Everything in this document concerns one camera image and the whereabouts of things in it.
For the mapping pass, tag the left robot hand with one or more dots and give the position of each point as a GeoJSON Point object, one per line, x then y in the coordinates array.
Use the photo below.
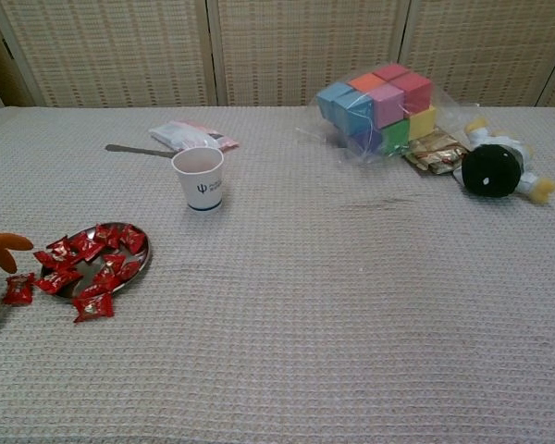
{"type": "Point", "coordinates": [9, 241]}

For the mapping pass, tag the round metal plate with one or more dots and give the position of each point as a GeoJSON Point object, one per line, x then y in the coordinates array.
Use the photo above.
{"type": "Point", "coordinates": [142, 259]}

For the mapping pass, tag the white paper cup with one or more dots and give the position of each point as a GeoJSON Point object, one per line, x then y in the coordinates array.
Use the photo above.
{"type": "Point", "coordinates": [199, 185]}

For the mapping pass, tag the metal butter knife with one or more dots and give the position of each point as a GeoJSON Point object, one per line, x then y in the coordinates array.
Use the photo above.
{"type": "Point", "coordinates": [129, 149]}

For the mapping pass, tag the white pink tissue packet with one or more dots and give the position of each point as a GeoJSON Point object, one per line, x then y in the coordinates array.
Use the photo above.
{"type": "Point", "coordinates": [180, 131]}

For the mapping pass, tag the beige waffle tablecloth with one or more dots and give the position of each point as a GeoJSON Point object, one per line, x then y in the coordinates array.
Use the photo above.
{"type": "Point", "coordinates": [305, 300]}

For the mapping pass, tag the clear plastic bag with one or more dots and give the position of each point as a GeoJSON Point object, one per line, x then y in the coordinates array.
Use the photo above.
{"type": "Point", "coordinates": [326, 136]}

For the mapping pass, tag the light blue foam block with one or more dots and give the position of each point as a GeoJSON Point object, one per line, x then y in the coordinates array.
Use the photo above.
{"type": "Point", "coordinates": [356, 113]}
{"type": "Point", "coordinates": [328, 99]}

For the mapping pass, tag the purple foam block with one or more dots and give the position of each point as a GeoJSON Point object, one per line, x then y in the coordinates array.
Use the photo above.
{"type": "Point", "coordinates": [367, 141]}

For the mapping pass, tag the orange foam block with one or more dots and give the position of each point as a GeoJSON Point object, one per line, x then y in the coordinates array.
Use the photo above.
{"type": "Point", "coordinates": [367, 82]}

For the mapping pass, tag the green foam block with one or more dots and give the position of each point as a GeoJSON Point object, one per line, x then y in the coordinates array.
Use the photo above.
{"type": "Point", "coordinates": [395, 136]}

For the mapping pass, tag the pink foam block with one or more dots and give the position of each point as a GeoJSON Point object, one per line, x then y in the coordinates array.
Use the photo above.
{"type": "Point", "coordinates": [388, 106]}

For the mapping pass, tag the red foam block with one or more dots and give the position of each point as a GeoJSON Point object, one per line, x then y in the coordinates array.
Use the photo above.
{"type": "Point", "coordinates": [390, 72]}
{"type": "Point", "coordinates": [418, 92]}

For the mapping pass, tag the yellow foam block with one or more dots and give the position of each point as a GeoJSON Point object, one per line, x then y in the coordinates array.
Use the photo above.
{"type": "Point", "coordinates": [423, 122]}

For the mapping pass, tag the gold foil packet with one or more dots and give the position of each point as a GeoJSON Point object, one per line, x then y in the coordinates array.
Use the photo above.
{"type": "Point", "coordinates": [435, 152]}

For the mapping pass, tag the black headed plush doll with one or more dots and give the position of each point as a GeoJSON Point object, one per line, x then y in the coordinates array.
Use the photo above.
{"type": "Point", "coordinates": [490, 173]}

